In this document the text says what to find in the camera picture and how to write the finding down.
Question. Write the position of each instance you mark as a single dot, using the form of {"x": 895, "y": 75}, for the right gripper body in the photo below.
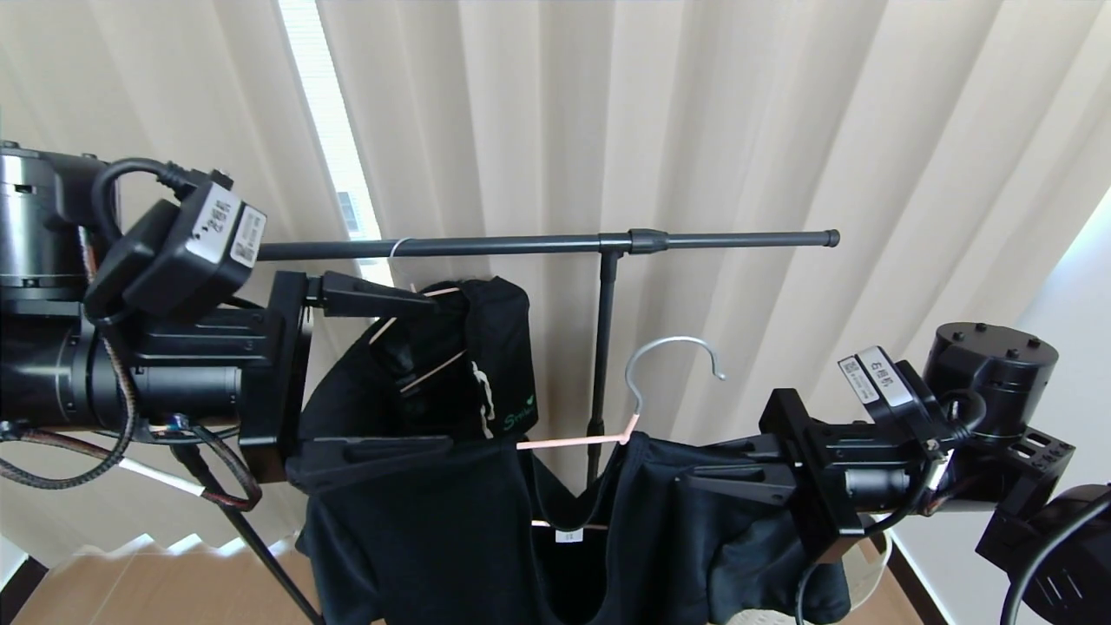
{"x": 868, "y": 460}

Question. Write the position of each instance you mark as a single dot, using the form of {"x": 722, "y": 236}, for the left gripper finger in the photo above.
{"x": 373, "y": 297}
{"x": 382, "y": 456}

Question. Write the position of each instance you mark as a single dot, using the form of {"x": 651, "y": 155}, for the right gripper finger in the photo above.
{"x": 751, "y": 449}
{"x": 738, "y": 484}

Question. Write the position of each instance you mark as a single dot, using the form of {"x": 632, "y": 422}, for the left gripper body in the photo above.
{"x": 208, "y": 365}

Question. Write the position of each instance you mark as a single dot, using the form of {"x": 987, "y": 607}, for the black shirt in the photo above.
{"x": 417, "y": 538}

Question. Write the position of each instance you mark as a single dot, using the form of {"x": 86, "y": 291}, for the pink clothes hanger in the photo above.
{"x": 573, "y": 442}
{"x": 434, "y": 371}

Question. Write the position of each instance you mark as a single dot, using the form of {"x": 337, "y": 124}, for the black shorts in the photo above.
{"x": 503, "y": 347}

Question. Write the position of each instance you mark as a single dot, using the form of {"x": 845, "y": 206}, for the white laundry basket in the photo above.
{"x": 868, "y": 564}

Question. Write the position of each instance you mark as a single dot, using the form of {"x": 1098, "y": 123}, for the black clothes rack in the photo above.
{"x": 521, "y": 244}

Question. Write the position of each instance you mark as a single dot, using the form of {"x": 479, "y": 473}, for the window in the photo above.
{"x": 330, "y": 130}

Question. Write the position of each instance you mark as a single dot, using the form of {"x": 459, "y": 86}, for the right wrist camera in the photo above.
{"x": 894, "y": 386}

